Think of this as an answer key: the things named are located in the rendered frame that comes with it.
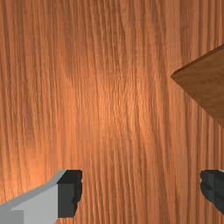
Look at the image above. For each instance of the brown door in frame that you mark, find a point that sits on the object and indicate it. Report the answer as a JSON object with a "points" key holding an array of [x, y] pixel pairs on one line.
{"points": [[205, 84]]}

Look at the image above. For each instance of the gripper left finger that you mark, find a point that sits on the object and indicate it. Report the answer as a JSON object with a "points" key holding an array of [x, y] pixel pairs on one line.
{"points": [[43, 204]]}

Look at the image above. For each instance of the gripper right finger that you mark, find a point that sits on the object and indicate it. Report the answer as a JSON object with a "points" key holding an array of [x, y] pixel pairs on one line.
{"points": [[214, 186]]}

